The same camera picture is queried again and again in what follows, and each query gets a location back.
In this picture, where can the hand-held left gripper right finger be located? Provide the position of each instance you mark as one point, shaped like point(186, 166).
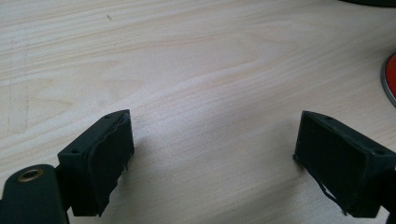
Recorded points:
point(336, 168)

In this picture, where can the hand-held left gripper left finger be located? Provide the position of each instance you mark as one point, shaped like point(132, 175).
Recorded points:
point(102, 168)

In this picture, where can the red snack can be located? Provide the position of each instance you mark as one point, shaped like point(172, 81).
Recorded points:
point(391, 77)

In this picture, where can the dark object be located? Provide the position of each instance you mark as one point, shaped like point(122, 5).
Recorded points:
point(370, 2)

